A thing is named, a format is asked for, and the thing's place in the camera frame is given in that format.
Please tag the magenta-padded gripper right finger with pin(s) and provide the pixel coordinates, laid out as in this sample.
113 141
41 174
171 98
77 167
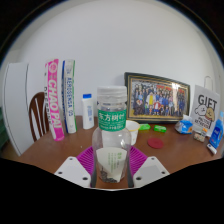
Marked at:
148 168

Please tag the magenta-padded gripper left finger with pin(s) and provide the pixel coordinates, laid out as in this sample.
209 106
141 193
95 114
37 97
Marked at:
75 168

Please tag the clear green-label drink bottle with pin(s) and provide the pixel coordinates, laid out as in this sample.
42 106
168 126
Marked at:
112 140

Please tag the flat round red coaster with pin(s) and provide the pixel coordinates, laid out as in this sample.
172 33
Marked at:
155 143

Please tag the white mug yellow rim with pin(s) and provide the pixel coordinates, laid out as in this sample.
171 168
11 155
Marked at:
134 128

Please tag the blue tissue pack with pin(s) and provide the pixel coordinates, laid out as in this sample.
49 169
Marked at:
184 126

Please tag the white lotion bottle blue cap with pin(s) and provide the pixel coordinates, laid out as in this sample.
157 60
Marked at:
88 113

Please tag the small beige snack packet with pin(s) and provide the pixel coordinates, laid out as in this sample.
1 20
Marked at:
199 137

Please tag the brown wooden chair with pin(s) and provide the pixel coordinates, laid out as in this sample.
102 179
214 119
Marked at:
35 116

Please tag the framed group photo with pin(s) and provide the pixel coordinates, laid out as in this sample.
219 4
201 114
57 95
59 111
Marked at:
156 98

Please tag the blue detergent bottle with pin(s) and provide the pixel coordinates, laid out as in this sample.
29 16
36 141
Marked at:
217 133

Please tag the white printed paper bag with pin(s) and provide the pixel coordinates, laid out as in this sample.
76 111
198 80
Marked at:
206 110

